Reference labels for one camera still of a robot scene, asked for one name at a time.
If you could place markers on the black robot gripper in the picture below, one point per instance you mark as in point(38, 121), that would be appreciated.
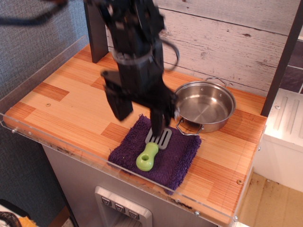
point(141, 83)

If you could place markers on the green handled grey spatula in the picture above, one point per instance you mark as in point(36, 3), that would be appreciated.
point(153, 144)

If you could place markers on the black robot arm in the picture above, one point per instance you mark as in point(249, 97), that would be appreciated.
point(134, 26)

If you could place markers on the purple terry cloth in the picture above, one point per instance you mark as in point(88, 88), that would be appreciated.
point(170, 164)

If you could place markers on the stainless steel pot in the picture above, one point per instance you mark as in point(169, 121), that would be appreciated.
point(207, 103)

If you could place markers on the silver dispenser button panel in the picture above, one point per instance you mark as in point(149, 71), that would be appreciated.
point(117, 211)

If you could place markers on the clear acrylic table guard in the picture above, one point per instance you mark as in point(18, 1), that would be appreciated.
point(64, 107)

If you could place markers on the white toy sink unit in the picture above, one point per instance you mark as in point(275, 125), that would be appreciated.
point(280, 152)

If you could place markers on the yellow object bottom left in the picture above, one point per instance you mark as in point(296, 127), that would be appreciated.
point(26, 222)

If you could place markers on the dark vertical post left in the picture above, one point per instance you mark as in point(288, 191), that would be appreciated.
point(96, 31)

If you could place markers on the dark vertical post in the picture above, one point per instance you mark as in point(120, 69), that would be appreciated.
point(284, 60)
point(96, 31)

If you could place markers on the dark vertical post right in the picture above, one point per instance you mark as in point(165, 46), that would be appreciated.
point(284, 60)

